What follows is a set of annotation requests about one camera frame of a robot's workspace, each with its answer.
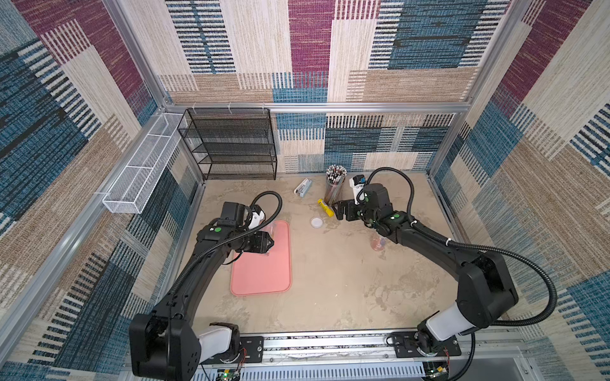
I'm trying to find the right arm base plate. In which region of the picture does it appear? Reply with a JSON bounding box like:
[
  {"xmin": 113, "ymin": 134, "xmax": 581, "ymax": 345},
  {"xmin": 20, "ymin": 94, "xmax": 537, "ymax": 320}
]
[{"xmin": 385, "ymin": 331, "xmax": 462, "ymax": 358}]

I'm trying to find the black wire shelf rack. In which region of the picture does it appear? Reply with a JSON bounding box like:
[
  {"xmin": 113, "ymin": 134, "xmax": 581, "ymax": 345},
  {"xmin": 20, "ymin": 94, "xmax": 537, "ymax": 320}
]
[{"xmin": 178, "ymin": 108, "xmax": 278, "ymax": 180}]

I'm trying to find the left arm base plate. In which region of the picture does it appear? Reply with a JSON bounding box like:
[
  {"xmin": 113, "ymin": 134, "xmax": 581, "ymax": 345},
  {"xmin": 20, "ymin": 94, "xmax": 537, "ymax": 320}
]
[{"xmin": 202, "ymin": 336, "xmax": 265, "ymax": 365}]

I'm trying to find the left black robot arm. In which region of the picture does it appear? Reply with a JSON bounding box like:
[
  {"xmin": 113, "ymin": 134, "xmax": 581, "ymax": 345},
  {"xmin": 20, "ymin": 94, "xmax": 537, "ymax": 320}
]
[{"xmin": 129, "ymin": 203, "xmax": 274, "ymax": 380}]

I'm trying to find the pink plastic tray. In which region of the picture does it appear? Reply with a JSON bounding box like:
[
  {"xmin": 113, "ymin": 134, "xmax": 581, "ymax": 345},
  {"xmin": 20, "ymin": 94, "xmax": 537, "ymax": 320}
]
[{"xmin": 230, "ymin": 221, "xmax": 292, "ymax": 296}]

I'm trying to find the grey stapler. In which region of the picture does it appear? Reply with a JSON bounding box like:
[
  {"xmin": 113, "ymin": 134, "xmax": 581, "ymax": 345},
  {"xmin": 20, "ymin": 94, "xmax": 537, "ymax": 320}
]
[{"xmin": 294, "ymin": 178, "xmax": 312, "ymax": 198}]

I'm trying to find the translucent white jar lid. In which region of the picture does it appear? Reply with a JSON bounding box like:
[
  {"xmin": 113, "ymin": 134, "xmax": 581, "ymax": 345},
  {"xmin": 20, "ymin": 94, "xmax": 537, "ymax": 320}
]
[{"xmin": 311, "ymin": 217, "xmax": 324, "ymax": 229}]

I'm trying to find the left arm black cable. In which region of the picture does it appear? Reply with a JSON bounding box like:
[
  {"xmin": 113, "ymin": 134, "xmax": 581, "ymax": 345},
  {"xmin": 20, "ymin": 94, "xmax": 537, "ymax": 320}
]
[{"xmin": 166, "ymin": 190, "xmax": 284, "ymax": 306}]

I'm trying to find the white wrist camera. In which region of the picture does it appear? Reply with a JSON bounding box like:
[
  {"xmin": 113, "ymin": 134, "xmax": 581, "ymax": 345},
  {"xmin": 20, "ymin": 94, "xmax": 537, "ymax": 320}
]
[
  {"xmin": 245, "ymin": 204, "xmax": 266, "ymax": 230},
  {"xmin": 349, "ymin": 175, "xmax": 366, "ymax": 205}
]

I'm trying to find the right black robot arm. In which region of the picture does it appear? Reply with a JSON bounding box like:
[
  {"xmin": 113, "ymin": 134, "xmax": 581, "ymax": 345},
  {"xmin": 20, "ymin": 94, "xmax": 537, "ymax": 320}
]
[{"xmin": 332, "ymin": 184, "xmax": 519, "ymax": 355}]

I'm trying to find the white wire mesh basket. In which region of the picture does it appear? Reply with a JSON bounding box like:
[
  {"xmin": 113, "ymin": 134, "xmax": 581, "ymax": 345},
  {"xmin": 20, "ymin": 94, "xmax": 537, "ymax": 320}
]
[{"xmin": 103, "ymin": 113, "xmax": 182, "ymax": 214}]

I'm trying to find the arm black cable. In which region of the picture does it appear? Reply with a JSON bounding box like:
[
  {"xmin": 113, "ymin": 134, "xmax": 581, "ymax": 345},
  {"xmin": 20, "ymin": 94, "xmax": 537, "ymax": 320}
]
[
  {"xmin": 166, "ymin": 190, "xmax": 284, "ymax": 306},
  {"xmin": 361, "ymin": 166, "xmax": 559, "ymax": 381}
]

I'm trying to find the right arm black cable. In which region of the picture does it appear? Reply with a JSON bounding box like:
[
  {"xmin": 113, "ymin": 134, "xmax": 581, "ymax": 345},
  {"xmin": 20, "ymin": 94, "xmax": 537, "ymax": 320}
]
[{"xmin": 361, "ymin": 166, "xmax": 559, "ymax": 381}]

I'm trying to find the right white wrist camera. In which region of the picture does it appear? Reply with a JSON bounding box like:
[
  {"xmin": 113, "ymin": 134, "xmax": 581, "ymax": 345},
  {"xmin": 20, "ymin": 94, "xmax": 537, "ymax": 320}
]
[{"xmin": 349, "ymin": 175, "xmax": 366, "ymax": 205}]

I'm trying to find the clear cup of pencils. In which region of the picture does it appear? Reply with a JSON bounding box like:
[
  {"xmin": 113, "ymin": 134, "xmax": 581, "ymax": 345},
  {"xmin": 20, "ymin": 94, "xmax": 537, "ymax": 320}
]
[{"xmin": 324, "ymin": 164, "xmax": 347, "ymax": 206}]

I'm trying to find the white lid candy jar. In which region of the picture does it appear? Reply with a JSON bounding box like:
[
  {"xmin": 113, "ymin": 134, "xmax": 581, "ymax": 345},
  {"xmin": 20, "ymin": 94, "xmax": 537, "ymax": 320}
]
[{"xmin": 370, "ymin": 233, "xmax": 387, "ymax": 252}]

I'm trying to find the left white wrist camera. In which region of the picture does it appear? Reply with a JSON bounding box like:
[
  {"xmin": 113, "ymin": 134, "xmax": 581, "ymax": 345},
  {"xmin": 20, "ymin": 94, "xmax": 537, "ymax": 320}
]
[{"xmin": 245, "ymin": 204, "xmax": 266, "ymax": 230}]

